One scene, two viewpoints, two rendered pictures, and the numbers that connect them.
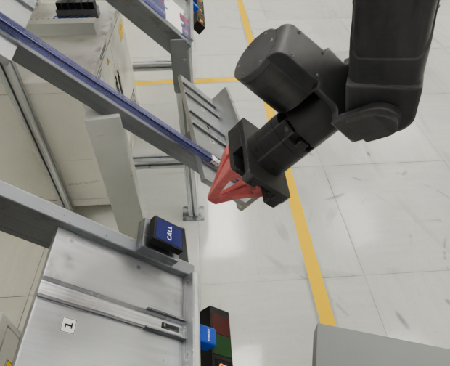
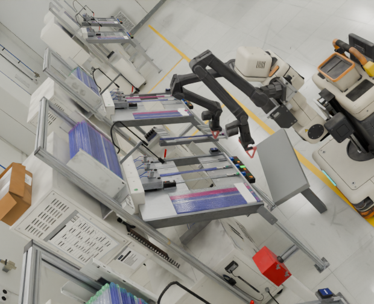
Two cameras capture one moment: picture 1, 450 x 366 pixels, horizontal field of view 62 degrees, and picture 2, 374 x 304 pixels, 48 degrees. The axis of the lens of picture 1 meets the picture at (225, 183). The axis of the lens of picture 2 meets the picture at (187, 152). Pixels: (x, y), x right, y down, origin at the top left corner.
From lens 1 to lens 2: 255 cm
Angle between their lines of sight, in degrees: 18
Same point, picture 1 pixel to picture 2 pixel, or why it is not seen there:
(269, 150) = (214, 125)
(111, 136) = (194, 146)
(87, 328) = (210, 163)
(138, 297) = (216, 159)
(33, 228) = (194, 160)
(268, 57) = (203, 116)
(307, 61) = (207, 113)
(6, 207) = (189, 159)
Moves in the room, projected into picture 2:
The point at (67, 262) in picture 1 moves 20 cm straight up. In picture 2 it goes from (202, 160) to (183, 143)
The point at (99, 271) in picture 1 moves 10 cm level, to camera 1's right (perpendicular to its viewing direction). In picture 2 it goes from (207, 159) to (218, 149)
